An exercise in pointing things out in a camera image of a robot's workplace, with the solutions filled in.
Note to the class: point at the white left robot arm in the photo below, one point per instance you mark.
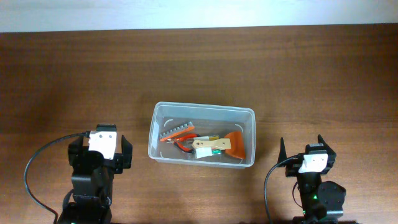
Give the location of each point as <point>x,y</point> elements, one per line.
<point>90,198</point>

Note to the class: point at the clear plastic container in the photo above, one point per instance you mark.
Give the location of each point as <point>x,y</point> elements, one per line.
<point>209,120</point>

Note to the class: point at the orange scraper with wooden handle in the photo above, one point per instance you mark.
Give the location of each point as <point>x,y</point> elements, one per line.
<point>232,144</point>

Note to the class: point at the orange handled cutting pliers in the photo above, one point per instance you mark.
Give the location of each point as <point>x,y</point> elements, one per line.
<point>184,143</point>

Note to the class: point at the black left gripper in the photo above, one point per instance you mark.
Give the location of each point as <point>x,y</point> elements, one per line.
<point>124,159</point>

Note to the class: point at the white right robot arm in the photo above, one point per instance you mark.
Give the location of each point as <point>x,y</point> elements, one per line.
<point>321,202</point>

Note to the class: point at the orange socket bit rail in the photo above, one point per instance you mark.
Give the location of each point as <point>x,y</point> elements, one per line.
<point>184,128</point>

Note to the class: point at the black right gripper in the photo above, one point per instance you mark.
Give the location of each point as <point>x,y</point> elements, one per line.
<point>330,156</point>

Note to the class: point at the clear case of screwdrivers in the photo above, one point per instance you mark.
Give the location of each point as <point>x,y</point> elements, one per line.
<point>206,152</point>

